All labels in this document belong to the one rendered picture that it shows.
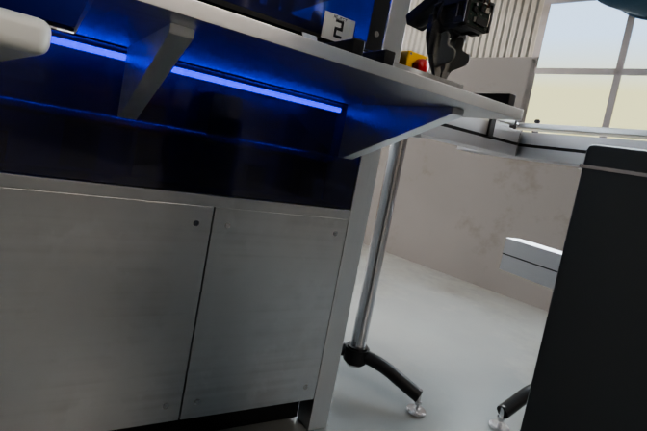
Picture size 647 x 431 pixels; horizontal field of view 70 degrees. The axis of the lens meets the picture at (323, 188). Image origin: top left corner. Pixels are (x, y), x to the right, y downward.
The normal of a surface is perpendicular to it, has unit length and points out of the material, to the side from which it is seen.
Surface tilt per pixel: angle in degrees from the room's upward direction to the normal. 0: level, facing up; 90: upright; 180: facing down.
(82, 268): 90
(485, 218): 90
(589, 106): 90
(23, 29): 90
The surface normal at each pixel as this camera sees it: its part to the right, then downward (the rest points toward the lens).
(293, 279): 0.51, 0.17
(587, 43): -0.70, -0.07
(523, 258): -0.84, -0.11
